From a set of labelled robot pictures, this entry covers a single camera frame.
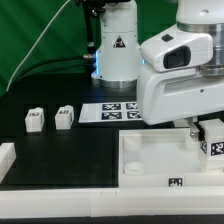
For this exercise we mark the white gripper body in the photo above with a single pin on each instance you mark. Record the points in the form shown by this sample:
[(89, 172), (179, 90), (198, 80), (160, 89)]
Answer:
[(173, 95)]

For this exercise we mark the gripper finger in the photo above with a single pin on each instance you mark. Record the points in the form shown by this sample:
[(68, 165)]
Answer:
[(194, 131)]

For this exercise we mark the white square tabletop tray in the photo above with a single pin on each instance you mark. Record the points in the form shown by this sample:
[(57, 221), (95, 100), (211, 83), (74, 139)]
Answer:
[(162, 158)]

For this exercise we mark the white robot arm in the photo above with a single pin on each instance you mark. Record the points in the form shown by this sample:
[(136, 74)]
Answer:
[(119, 59)]

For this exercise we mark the white sheet with AprilTags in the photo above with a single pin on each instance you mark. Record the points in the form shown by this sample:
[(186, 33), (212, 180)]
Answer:
[(109, 112)]

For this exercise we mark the white front obstacle bar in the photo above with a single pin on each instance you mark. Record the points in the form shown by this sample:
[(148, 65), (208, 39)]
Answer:
[(111, 202)]

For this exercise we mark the white left obstacle block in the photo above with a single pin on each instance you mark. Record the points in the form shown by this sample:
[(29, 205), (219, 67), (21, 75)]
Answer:
[(7, 158)]

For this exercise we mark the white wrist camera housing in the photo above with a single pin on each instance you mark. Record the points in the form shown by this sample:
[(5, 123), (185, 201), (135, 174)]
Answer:
[(175, 49)]

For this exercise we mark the black camera stand pole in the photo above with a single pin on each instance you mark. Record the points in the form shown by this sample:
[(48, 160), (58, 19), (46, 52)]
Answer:
[(91, 9)]

